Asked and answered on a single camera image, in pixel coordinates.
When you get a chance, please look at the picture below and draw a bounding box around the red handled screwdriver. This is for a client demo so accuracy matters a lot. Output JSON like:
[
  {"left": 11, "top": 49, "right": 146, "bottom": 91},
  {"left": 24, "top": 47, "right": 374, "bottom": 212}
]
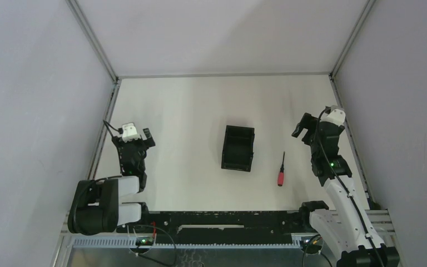
[{"left": 277, "top": 151, "right": 285, "bottom": 187}]

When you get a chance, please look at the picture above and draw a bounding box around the black plastic bin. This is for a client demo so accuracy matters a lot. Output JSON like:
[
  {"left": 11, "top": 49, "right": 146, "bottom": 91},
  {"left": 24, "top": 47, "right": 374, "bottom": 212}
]
[{"left": 221, "top": 125, "right": 255, "bottom": 172}]

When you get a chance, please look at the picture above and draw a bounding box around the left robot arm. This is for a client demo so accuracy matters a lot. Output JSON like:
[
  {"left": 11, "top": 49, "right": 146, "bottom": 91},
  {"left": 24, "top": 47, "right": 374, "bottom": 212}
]
[{"left": 67, "top": 123, "right": 156, "bottom": 236}]

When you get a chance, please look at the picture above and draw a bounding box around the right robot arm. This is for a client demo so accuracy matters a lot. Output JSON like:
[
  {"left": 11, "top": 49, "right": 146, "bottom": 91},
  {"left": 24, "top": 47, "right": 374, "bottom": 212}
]
[{"left": 291, "top": 108, "right": 400, "bottom": 266}]

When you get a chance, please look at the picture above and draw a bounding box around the left controller board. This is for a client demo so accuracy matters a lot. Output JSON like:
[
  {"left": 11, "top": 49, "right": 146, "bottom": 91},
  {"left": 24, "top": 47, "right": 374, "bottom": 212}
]
[{"left": 135, "top": 237, "right": 155, "bottom": 248}]

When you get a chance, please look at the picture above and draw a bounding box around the controller board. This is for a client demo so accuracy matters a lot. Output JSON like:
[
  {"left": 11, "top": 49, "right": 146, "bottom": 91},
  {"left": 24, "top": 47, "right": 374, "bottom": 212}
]
[
  {"left": 300, "top": 235, "right": 324, "bottom": 255},
  {"left": 135, "top": 237, "right": 155, "bottom": 248}
]

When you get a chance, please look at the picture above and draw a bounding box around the right controller board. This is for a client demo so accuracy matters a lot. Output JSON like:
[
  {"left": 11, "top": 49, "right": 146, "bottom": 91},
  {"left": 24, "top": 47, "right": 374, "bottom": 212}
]
[{"left": 300, "top": 235, "right": 324, "bottom": 255}]

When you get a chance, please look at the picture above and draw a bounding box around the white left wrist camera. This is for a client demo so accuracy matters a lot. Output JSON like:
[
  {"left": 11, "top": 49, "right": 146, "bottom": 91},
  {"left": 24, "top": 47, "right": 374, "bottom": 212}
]
[{"left": 122, "top": 122, "right": 141, "bottom": 142}]

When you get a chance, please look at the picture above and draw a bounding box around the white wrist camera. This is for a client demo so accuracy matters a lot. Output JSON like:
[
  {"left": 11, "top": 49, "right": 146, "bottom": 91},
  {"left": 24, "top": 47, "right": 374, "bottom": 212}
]
[
  {"left": 122, "top": 122, "right": 141, "bottom": 142},
  {"left": 322, "top": 105, "right": 346, "bottom": 126}
]

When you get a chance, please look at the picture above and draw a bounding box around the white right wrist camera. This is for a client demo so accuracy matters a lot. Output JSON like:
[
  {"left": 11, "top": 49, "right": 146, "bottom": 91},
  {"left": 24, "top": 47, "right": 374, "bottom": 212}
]
[{"left": 322, "top": 105, "right": 346, "bottom": 126}]

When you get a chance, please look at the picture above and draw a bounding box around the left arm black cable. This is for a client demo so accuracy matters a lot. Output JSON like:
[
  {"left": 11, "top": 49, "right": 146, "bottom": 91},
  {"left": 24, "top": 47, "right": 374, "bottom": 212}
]
[{"left": 103, "top": 120, "right": 123, "bottom": 138}]

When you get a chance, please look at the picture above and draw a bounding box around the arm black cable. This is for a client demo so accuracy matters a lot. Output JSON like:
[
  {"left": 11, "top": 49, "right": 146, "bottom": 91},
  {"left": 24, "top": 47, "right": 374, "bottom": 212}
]
[
  {"left": 316, "top": 107, "right": 388, "bottom": 267},
  {"left": 103, "top": 120, "right": 123, "bottom": 138}
]

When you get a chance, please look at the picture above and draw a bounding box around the grey slotted cable duct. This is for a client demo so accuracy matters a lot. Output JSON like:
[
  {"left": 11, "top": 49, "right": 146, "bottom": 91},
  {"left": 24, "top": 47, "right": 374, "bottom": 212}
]
[{"left": 72, "top": 236, "right": 302, "bottom": 249}]

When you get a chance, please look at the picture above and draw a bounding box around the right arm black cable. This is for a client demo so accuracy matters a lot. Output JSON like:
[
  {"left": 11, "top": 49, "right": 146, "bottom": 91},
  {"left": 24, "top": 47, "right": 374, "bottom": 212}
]
[{"left": 316, "top": 107, "right": 388, "bottom": 267}]

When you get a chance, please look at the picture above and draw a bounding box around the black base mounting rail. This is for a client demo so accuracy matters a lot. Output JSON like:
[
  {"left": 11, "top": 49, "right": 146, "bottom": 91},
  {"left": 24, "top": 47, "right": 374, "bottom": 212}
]
[{"left": 116, "top": 201, "right": 336, "bottom": 246}]

